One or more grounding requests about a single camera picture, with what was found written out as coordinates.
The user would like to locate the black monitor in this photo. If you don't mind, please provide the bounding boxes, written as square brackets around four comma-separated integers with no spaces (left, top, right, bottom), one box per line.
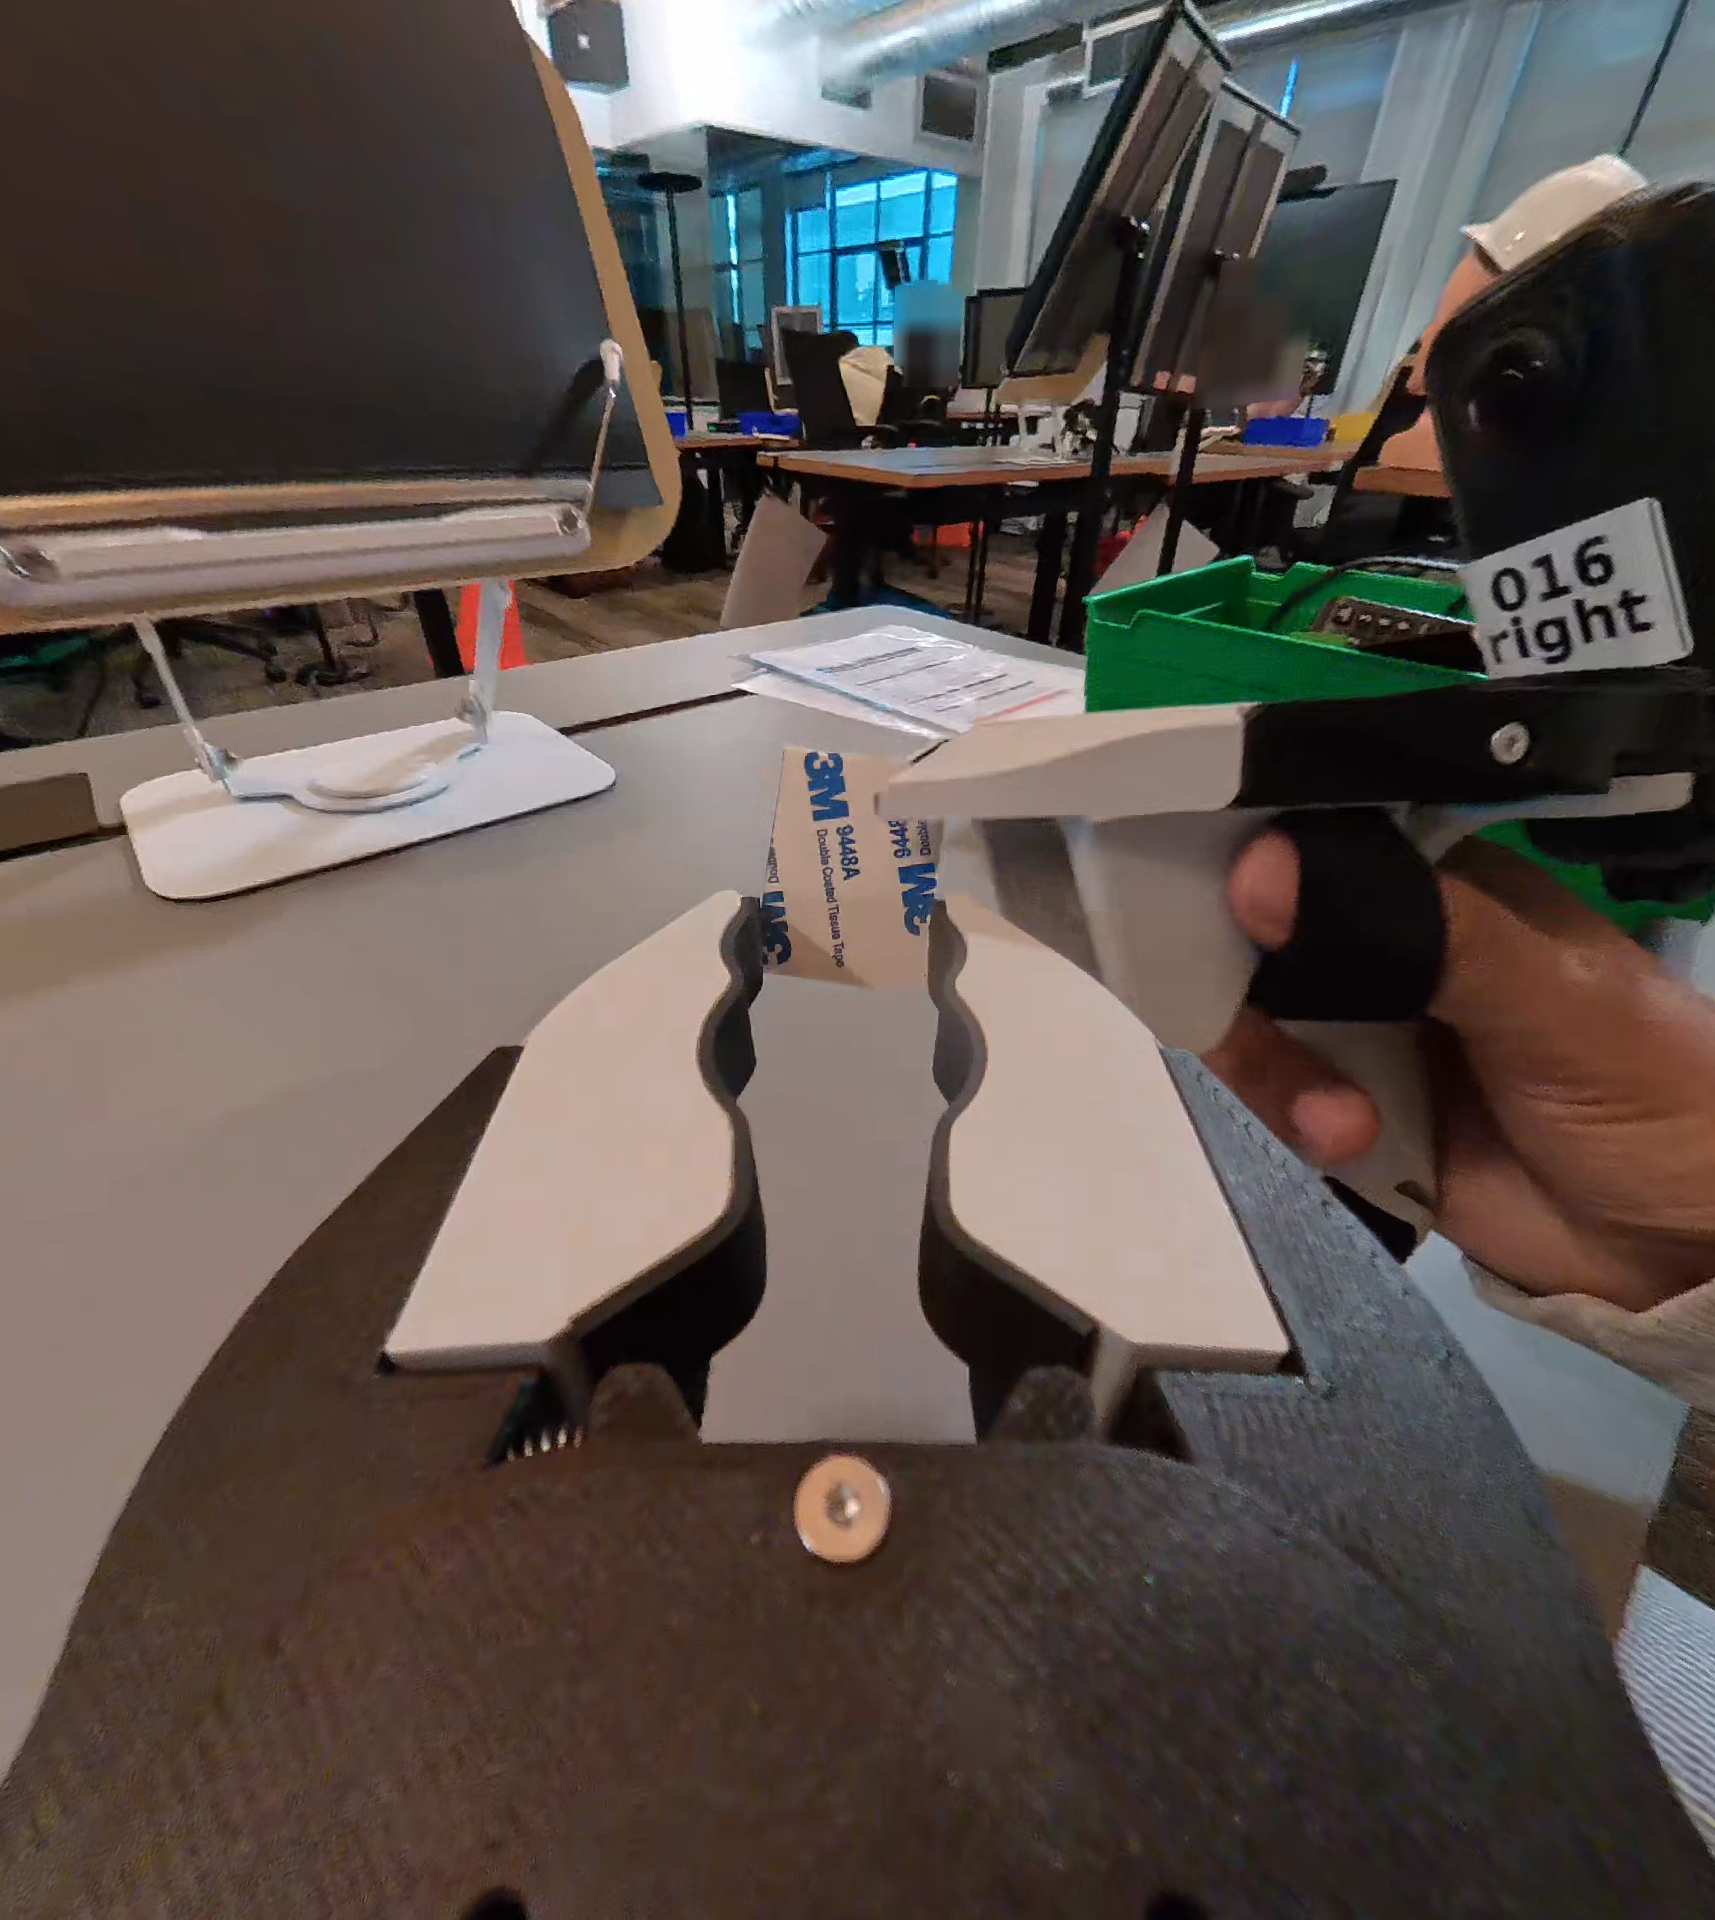
[1247,180,1399,403]

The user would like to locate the person's right hand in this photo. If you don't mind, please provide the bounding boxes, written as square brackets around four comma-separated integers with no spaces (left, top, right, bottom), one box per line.
[1200,831,1715,1310]

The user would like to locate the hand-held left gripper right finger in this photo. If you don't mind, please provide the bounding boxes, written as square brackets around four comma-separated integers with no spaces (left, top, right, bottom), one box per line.
[920,904,1297,1439]

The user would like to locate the white metal tablet stand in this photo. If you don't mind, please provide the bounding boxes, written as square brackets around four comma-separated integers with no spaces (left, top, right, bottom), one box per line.
[0,341,628,904]

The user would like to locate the grey monitor on stand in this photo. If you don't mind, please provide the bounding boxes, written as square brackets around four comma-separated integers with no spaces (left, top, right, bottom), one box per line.
[1134,85,1303,452]
[1004,0,1237,650]

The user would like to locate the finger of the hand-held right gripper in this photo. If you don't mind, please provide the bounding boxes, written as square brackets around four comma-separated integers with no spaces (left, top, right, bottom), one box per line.
[942,816,1102,979]
[872,702,1257,824]

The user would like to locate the small circuit board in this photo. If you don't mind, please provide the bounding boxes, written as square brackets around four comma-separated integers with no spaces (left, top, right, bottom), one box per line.
[1303,587,1477,658]

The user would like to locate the white hard hat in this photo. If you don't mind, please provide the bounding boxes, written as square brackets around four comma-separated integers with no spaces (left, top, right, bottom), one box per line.
[1457,152,1651,275]

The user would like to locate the black ceiling speaker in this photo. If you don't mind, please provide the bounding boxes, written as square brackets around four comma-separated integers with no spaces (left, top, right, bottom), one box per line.
[546,0,632,90]

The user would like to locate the black floor lamp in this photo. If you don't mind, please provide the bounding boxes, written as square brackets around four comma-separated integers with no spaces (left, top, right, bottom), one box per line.
[642,167,710,440]

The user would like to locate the long wooden desk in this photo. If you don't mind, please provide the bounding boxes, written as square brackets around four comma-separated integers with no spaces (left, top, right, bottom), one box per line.
[764,438,1361,609]

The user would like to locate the black and tan board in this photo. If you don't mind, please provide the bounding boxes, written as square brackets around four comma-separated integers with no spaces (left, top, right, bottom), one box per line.
[0,0,684,636]

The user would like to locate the printed paper sheet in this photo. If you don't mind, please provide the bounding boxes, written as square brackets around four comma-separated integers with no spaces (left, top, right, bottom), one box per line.
[734,624,1088,739]

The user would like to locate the white adhesive tape strip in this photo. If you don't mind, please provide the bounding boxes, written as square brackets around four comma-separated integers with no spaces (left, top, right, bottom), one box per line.
[760,742,958,996]

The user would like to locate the orange traffic cone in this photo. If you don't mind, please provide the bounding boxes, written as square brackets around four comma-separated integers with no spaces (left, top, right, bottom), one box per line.
[454,581,530,680]

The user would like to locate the black high-back office chair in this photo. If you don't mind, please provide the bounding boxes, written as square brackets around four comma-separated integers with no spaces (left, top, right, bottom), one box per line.
[774,326,892,452]

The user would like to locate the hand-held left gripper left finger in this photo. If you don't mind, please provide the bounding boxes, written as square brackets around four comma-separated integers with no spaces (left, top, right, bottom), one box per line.
[382,887,770,1439]

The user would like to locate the green plastic bin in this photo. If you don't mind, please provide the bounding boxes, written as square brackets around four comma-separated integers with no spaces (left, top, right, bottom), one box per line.
[1082,558,1715,942]

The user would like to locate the silver ceiling duct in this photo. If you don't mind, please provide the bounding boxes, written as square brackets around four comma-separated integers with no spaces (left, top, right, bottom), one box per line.
[780,0,1178,102]

